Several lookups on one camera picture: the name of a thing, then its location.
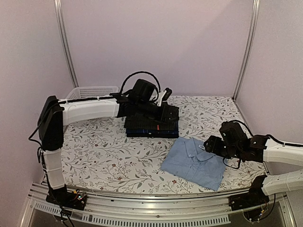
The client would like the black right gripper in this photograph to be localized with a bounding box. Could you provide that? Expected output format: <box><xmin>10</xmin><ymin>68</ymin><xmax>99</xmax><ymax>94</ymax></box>
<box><xmin>204</xmin><ymin>136</ymin><xmax>242</xmax><ymax>159</ymax></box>

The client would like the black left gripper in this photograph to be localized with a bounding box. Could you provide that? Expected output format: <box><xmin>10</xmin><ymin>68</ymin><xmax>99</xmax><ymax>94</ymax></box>
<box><xmin>137</xmin><ymin>100</ymin><xmax>180</xmax><ymax>124</ymax></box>

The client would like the black pinstriped shirt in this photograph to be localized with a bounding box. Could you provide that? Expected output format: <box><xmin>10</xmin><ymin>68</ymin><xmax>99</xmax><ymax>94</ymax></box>
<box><xmin>124</xmin><ymin>105</ymin><xmax>179</xmax><ymax>131</ymax></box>

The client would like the dark blue shirt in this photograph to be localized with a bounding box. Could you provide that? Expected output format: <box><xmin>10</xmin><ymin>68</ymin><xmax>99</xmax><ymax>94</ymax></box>
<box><xmin>126</xmin><ymin>129</ymin><xmax>179</xmax><ymax>139</ymax></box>

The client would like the light blue long sleeve shirt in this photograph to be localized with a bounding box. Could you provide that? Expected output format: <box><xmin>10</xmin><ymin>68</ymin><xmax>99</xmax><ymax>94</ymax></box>
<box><xmin>160</xmin><ymin>137</ymin><xmax>225</xmax><ymax>191</ymax></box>

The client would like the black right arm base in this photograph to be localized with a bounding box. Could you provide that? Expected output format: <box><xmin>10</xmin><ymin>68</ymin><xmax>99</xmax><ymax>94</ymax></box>
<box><xmin>228</xmin><ymin>175</ymin><xmax>269</xmax><ymax>222</ymax></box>

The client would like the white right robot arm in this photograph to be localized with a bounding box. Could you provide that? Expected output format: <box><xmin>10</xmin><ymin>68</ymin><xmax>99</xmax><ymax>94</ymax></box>
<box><xmin>204</xmin><ymin>135</ymin><xmax>303</xmax><ymax>206</ymax></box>

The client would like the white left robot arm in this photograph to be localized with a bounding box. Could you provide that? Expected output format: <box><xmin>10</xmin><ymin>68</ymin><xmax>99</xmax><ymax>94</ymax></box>
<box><xmin>34</xmin><ymin>93</ymin><xmax>170</xmax><ymax>205</ymax></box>

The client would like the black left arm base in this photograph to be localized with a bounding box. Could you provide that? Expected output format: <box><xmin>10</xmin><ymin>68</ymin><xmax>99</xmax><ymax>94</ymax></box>
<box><xmin>46</xmin><ymin>185</ymin><xmax>87</xmax><ymax>210</ymax></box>

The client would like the floral patterned table cloth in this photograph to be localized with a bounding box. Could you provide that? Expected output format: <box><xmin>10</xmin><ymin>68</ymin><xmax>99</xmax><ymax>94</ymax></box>
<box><xmin>42</xmin><ymin>95</ymin><xmax>268</xmax><ymax>195</ymax></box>

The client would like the white plastic laundry basket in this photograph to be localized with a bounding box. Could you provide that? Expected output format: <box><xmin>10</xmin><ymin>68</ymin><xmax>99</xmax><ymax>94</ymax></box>
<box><xmin>66</xmin><ymin>86</ymin><xmax>119</xmax><ymax>99</ymax></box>

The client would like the perforated metal front panel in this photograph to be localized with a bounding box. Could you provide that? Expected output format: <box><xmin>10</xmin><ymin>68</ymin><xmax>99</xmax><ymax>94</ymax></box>
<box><xmin>33</xmin><ymin>197</ymin><xmax>232</xmax><ymax>227</ymax></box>

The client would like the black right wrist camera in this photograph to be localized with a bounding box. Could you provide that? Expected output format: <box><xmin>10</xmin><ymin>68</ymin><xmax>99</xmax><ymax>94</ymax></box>
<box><xmin>219</xmin><ymin>122</ymin><xmax>248</xmax><ymax>146</ymax></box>

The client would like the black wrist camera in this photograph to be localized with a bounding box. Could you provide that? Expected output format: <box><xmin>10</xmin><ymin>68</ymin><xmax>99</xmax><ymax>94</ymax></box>
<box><xmin>128</xmin><ymin>79</ymin><xmax>156</xmax><ymax>102</ymax></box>
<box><xmin>219</xmin><ymin>122</ymin><xmax>248</xmax><ymax>146</ymax></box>

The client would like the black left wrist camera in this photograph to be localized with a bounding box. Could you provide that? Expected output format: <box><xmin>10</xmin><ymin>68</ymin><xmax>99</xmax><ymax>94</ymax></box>
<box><xmin>128</xmin><ymin>79</ymin><xmax>156</xmax><ymax>102</ymax></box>

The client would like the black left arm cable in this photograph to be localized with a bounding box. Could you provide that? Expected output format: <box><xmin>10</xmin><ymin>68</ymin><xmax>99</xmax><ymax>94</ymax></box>
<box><xmin>118</xmin><ymin>70</ymin><xmax>172</xmax><ymax>105</ymax></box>

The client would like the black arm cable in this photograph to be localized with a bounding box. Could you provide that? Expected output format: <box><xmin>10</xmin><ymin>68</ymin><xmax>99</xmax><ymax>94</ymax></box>
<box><xmin>118</xmin><ymin>70</ymin><xmax>172</xmax><ymax>105</ymax></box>
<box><xmin>258</xmin><ymin>193</ymin><xmax>277</xmax><ymax>220</ymax></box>

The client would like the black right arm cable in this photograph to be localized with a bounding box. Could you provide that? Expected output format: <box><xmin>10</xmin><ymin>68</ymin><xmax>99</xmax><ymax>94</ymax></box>
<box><xmin>258</xmin><ymin>193</ymin><xmax>277</xmax><ymax>220</ymax></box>

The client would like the aluminium front rail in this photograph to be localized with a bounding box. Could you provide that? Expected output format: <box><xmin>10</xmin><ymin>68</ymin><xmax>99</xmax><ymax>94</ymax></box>
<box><xmin>23</xmin><ymin>183</ymin><xmax>288</xmax><ymax>222</ymax></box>

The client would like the left aluminium frame post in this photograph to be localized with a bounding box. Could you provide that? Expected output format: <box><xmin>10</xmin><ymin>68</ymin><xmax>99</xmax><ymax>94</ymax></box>
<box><xmin>54</xmin><ymin>0</ymin><xmax>79</xmax><ymax>87</ymax></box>

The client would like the aluminium frame post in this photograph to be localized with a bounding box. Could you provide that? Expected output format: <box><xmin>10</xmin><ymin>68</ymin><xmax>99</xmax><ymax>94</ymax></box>
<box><xmin>232</xmin><ymin>0</ymin><xmax>260</xmax><ymax>102</ymax></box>
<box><xmin>54</xmin><ymin>0</ymin><xmax>79</xmax><ymax>87</ymax></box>

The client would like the right aluminium frame post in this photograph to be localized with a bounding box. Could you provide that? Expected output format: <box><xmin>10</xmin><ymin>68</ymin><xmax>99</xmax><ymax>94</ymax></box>
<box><xmin>232</xmin><ymin>0</ymin><xmax>260</xmax><ymax>102</ymax></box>

